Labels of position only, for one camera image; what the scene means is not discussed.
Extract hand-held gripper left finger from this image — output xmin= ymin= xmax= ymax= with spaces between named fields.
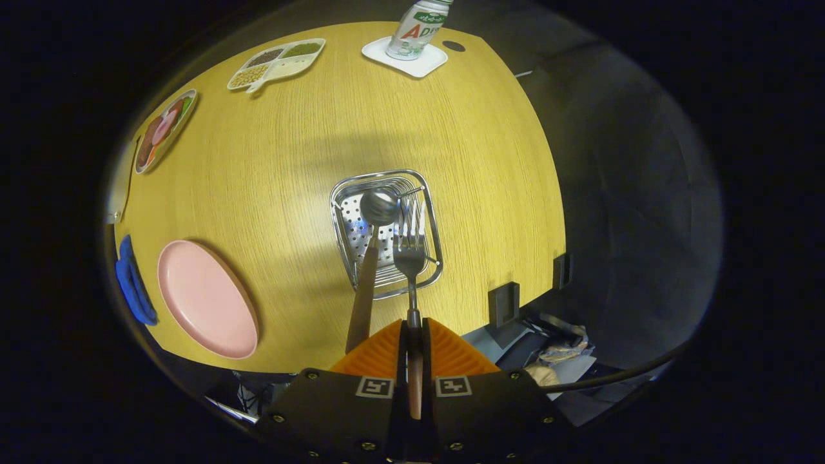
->
xmin=258 ymin=318 xmax=410 ymax=464

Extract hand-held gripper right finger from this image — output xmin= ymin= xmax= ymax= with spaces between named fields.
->
xmin=412 ymin=318 xmax=574 ymax=464

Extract metal fork wooden handle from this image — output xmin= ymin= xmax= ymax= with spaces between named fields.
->
xmin=393 ymin=201 xmax=429 ymax=421

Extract metal spoon wooden handle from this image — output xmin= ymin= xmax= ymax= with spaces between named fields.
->
xmin=345 ymin=188 xmax=401 ymax=354

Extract pink round plate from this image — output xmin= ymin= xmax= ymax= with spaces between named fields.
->
xmin=157 ymin=240 xmax=260 ymax=360

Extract blue towel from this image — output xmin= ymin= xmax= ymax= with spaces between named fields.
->
xmin=115 ymin=235 xmax=159 ymax=326

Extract white square coaster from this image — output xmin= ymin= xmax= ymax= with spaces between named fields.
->
xmin=361 ymin=36 xmax=449 ymax=79

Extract white divided tray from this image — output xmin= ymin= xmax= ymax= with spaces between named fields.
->
xmin=227 ymin=38 xmax=327 ymax=95

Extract grey food plate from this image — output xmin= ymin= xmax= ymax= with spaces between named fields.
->
xmin=134 ymin=89 xmax=199 ymax=175

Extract yellow soybeans pile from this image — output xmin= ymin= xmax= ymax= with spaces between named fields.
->
xmin=230 ymin=64 xmax=268 ymax=89

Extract white drink bottle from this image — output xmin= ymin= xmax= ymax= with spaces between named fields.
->
xmin=385 ymin=0 xmax=454 ymax=61

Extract white toaster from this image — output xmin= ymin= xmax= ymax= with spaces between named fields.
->
xmin=106 ymin=139 xmax=139 ymax=225

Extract pink ham slice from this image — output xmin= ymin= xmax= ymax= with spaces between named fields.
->
xmin=151 ymin=111 xmax=178 ymax=146

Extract brown meat steak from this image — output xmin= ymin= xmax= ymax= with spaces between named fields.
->
xmin=137 ymin=116 xmax=162 ymax=169

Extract metal wire cutlery rack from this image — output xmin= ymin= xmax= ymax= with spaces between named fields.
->
xmin=329 ymin=169 xmax=444 ymax=300

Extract black cable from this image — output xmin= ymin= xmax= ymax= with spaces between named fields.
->
xmin=541 ymin=342 xmax=684 ymax=394

